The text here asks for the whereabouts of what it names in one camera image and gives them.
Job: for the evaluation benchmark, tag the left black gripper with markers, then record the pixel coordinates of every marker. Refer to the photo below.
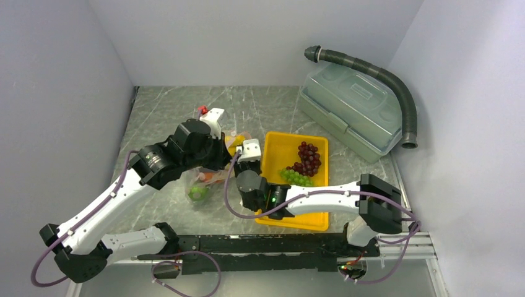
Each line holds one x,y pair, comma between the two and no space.
223,157

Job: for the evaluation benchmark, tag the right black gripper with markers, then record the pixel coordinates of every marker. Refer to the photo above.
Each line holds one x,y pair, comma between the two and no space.
240,164

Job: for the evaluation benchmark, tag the yellow banana bunch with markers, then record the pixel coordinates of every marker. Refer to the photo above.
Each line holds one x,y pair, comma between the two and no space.
233,140

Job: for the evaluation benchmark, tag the clear pink zip top bag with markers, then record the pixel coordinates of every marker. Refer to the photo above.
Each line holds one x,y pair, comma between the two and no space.
190,177

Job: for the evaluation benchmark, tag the green grapes bunch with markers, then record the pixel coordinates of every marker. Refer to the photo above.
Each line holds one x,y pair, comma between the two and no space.
293,177

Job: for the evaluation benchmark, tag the green artichoke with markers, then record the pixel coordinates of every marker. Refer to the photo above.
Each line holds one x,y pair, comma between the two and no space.
198,193

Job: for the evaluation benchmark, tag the dark red grapes bunch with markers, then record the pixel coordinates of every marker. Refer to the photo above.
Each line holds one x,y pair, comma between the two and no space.
310,160

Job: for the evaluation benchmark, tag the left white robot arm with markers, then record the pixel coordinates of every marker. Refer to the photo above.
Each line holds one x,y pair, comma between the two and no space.
83,246

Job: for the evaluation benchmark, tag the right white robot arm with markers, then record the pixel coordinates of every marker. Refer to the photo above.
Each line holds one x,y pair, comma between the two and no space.
375,203

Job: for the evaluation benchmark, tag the yellow plastic tray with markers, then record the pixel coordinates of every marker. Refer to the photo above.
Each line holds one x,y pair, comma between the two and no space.
280,156

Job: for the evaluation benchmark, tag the clear lidded storage box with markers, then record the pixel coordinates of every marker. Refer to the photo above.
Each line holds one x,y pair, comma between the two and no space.
355,108

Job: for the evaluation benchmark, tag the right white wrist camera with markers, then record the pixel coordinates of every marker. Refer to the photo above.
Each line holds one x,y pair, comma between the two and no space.
249,151

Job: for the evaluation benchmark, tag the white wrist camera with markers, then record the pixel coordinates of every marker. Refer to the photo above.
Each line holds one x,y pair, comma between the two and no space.
213,117
249,151

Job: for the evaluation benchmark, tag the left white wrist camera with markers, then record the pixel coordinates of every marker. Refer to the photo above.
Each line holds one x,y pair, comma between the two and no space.
213,117

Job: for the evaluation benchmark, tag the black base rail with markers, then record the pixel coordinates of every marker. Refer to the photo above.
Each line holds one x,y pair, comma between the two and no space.
239,253

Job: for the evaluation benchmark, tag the aluminium frame rail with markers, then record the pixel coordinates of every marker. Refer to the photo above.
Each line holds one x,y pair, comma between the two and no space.
419,246

